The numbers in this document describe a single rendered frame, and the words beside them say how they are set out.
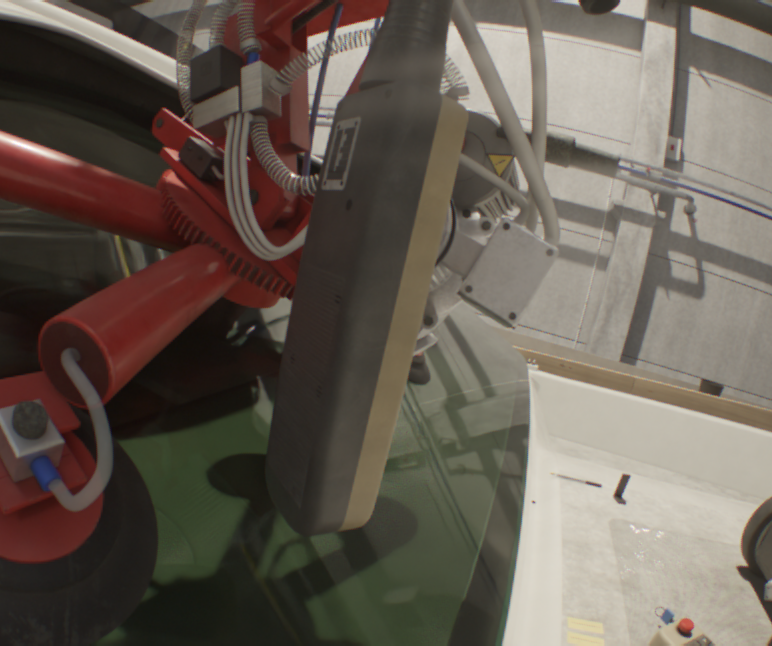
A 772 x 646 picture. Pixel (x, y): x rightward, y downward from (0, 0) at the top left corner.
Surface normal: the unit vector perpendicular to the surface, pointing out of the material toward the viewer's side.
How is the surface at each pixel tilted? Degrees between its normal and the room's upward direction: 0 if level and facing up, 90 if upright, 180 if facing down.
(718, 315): 90
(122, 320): 44
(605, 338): 90
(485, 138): 90
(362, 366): 90
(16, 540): 26
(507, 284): 82
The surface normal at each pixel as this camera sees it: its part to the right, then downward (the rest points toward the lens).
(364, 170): -0.80, -0.08
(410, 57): 0.12, 0.16
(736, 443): -0.45, 0.05
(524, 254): -0.21, -0.03
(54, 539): 0.59, -0.75
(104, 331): 0.83, -0.52
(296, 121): 0.94, -0.04
